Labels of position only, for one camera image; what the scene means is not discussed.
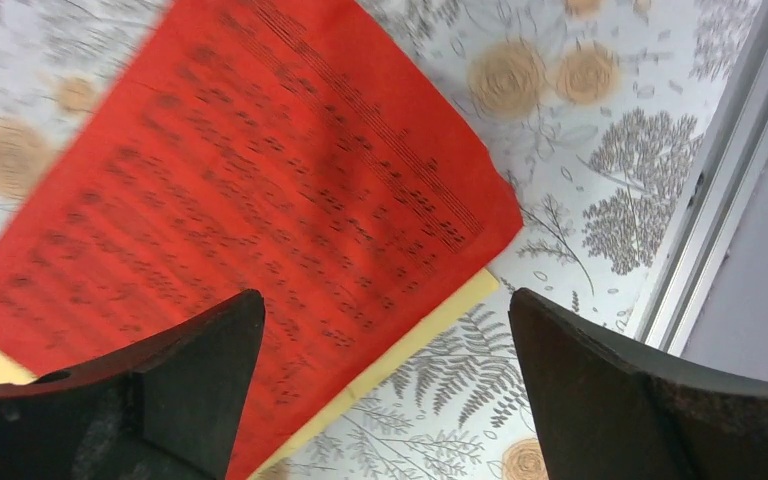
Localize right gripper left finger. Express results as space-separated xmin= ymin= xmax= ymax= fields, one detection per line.
xmin=0 ymin=290 xmax=265 ymax=479

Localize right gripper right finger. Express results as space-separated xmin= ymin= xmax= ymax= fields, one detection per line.
xmin=509 ymin=288 xmax=768 ymax=480

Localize yellow sheet music page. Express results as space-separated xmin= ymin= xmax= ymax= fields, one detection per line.
xmin=0 ymin=269 xmax=499 ymax=479

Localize floral table mat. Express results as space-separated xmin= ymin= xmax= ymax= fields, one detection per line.
xmin=0 ymin=1 xmax=760 ymax=479

